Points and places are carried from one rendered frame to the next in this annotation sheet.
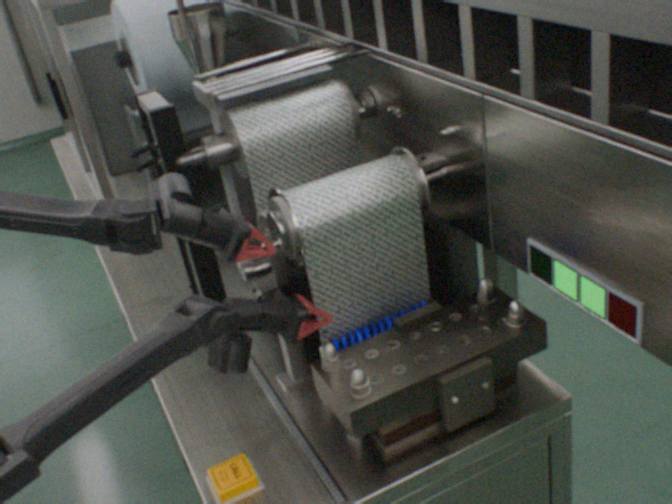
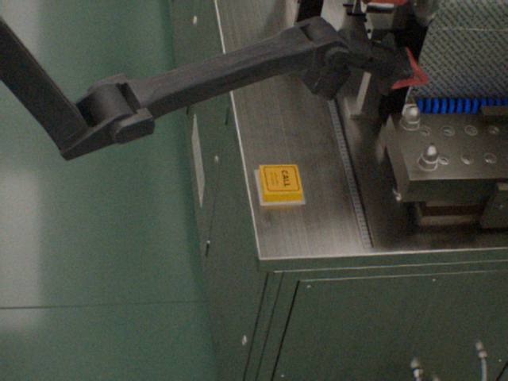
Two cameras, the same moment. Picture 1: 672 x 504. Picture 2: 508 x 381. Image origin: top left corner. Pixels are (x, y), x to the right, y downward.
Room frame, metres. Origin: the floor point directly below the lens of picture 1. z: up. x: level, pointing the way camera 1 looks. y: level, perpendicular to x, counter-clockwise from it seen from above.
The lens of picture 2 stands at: (-0.34, 0.19, 2.37)
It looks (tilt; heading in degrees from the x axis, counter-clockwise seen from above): 49 degrees down; 5
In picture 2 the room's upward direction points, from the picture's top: 11 degrees clockwise
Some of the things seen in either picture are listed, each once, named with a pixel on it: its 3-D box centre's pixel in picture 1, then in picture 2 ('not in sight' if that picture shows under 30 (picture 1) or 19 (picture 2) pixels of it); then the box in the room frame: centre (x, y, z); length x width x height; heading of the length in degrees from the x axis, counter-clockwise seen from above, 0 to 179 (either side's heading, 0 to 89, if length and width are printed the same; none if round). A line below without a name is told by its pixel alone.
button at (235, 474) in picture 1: (233, 477); (280, 182); (0.95, 0.27, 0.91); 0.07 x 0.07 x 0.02; 22
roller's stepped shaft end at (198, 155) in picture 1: (191, 158); not in sight; (1.38, 0.28, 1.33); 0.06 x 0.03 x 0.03; 112
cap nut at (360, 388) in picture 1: (359, 380); (429, 155); (0.97, 0.02, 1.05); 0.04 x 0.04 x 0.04
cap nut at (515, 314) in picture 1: (516, 311); not in sight; (1.09, -0.27, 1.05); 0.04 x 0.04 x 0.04
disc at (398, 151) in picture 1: (408, 184); not in sight; (1.27, -0.13, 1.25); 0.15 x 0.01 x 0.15; 22
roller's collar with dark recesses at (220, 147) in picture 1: (220, 149); not in sight; (1.41, 0.22, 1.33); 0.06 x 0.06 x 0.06; 22
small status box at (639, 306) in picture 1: (580, 287); not in sight; (0.94, -0.34, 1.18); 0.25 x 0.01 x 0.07; 22
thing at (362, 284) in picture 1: (371, 284); (477, 66); (1.17, -0.03, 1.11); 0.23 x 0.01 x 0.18; 112
